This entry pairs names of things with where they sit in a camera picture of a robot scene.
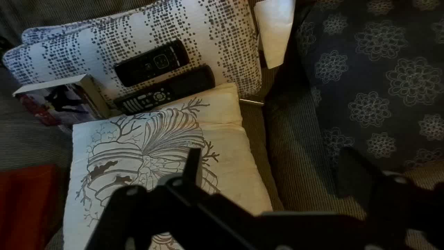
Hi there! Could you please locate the white pillow with tree print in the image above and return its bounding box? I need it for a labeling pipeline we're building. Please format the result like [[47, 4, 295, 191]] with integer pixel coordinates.
[[61, 81, 274, 250]]

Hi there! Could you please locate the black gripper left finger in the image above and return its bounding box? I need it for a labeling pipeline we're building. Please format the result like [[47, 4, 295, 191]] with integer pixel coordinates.
[[84, 147, 260, 250]]

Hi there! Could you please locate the dark grey floral pillow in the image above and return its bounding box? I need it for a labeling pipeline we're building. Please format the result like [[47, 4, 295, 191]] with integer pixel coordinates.
[[281, 0, 444, 173]]

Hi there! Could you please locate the glossy black remote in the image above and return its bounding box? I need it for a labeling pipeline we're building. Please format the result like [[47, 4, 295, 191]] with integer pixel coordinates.
[[112, 38, 191, 87]]

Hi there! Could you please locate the olive sofa back cushion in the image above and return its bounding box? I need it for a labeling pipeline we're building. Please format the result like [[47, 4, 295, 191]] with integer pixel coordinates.
[[240, 68, 371, 220]]

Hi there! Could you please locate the white pillow with black dots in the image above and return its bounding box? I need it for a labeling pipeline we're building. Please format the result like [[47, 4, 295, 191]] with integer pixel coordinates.
[[1, 0, 265, 112]]

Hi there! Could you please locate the black remote with grey buttons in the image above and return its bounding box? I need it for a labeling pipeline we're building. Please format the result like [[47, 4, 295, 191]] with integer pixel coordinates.
[[112, 63, 216, 116]]

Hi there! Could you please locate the olive grey sofa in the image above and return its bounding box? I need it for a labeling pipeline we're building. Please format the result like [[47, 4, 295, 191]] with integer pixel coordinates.
[[0, 0, 444, 250]]

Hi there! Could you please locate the grey seat blanket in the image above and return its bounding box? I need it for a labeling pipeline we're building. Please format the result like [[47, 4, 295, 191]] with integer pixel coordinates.
[[0, 66, 73, 172]]

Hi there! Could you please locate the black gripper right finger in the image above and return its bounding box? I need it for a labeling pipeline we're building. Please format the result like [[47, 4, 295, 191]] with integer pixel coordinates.
[[334, 147, 444, 250]]

